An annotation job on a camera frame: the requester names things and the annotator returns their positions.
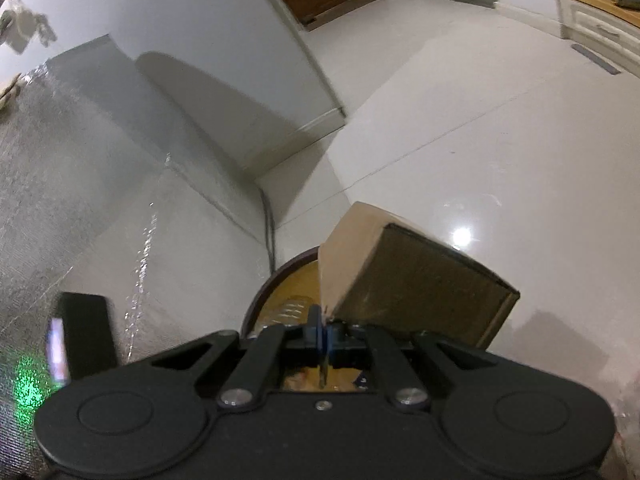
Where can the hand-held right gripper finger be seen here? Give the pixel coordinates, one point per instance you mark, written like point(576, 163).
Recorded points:
point(328, 345)
point(320, 340)

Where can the yellow plastic waste bin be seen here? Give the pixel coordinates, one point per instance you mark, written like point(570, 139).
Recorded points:
point(280, 290)

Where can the brown cardboard box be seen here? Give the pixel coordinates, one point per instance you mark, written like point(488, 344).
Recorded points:
point(425, 280)

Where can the grey covered bed platform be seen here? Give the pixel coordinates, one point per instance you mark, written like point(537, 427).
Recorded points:
point(100, 210)

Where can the wooden bench with drawers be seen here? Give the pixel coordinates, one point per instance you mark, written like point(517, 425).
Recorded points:
point(600, 25)

